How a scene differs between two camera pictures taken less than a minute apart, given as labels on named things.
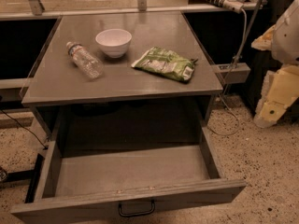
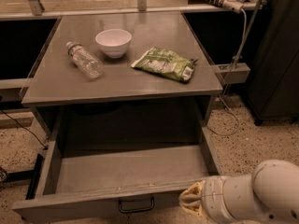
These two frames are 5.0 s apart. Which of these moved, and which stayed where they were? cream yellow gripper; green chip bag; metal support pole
Moved: cream yellow gripper
Stayed: green chip bag; metal support pole
